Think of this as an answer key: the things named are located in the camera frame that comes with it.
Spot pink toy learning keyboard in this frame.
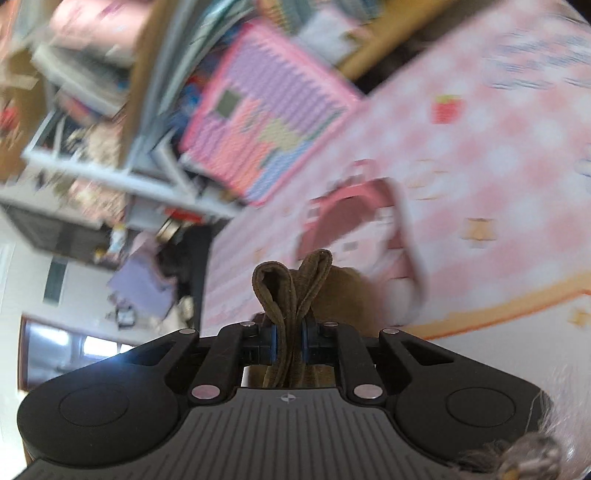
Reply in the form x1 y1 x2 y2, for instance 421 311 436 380
178 21 365 206

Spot row of upright books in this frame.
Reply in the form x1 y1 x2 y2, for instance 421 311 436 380
143 0 389 153

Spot grey fuzzy sleeve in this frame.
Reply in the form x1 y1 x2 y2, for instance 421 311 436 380
462 364 591 480

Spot black box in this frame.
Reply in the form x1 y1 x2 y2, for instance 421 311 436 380
157 224 218 333

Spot white wooden bookshelf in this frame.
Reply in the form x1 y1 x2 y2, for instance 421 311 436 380
0 0 444 232

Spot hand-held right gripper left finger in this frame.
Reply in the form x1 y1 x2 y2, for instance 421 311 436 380
117 322 280 403

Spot brown pants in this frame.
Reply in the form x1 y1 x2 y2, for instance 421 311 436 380
252 248 375 388

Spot purple folded clothes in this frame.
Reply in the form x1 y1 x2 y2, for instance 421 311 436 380
107 231 178 319

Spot brown framed window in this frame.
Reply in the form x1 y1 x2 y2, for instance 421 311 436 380
18 314 148 393

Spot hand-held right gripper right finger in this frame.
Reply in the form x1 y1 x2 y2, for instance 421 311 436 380
300 322 462 403

